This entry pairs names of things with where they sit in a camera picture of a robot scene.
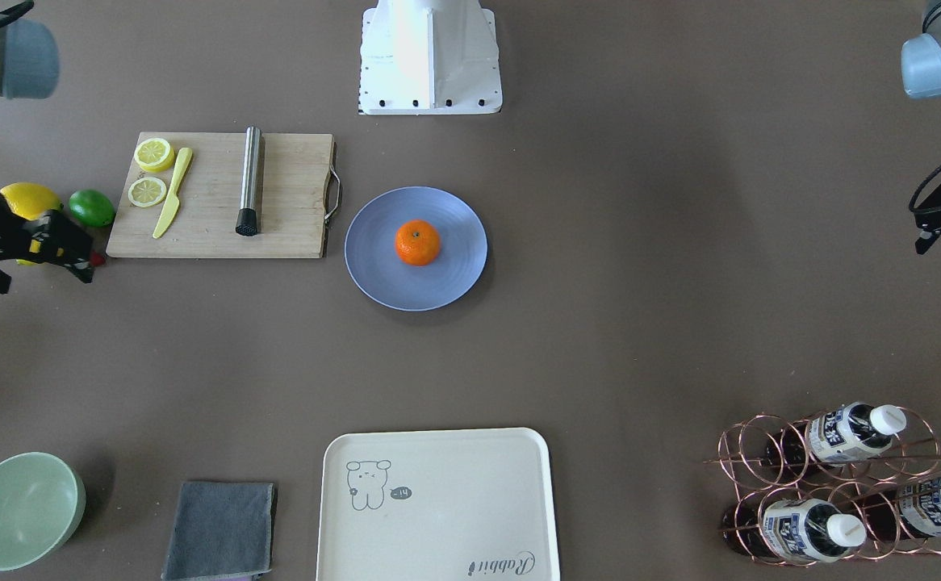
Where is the grey folded cloth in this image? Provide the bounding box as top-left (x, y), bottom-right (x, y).
top-left (161, 479), bottom-right (278, 580)

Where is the tea bottle back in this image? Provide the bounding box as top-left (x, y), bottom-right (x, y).
top-left (855, 475), bottom-right (941, 541)
top-left (719, 499), bottom-right (868, 566)

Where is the mint green bowl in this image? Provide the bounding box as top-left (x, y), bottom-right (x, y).
top-left (0, 452), bottom-right (86, 571)

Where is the blue round plate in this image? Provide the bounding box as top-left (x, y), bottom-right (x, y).
top-left (345, 186), bottom-right (488, 311)

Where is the copper wire bottle rack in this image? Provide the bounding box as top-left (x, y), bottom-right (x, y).
top-left (714, 405), bottom-right (941, 567)

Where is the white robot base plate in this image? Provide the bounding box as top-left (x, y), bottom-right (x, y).
top-left (358, 1), bottom-right (504, 115)

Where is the cream rabbit tray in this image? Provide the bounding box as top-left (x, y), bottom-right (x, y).
top-left (316, 427), bottom-right (562, 580)

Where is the green lime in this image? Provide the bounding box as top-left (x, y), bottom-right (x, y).
top-left (68, 189), bottom-right (116, 228)

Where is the yellow lemon lower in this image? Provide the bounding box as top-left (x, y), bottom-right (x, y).
top-left (0, 182), bottom-right (64, 220)

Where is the yellow plastic knife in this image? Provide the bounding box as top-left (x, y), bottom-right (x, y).
top-left (151, 147), bottom-right (194, 239)

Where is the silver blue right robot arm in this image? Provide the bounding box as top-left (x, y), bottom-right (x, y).
top-left (0, 1), bottom-right (95, 295)

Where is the tea bottle front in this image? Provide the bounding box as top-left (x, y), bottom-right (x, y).
top-left (761, 402), bottom-right (907, 474)

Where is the wooden cutting board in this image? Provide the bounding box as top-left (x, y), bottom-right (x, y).
top-left (107, 132), bottom-right (338, 260)

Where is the lemon half lower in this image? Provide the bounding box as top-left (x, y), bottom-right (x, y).
top-left (132, 137), bottom-right (176, 173)

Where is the orange fruit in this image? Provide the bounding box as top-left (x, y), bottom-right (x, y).
top-left (394, 219), bottom-right (441, 267)

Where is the tea bottle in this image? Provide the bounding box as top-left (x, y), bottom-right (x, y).
top-left (719, 499), bottom-right (868, 566)
top-left (855, 475), bottom-right (941, 541)
top-left (761, 402), bottom-right (907, 474)

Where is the steel muddler black tip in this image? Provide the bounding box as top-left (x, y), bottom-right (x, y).
top-left (235, 126), bottom-right (263, 236)

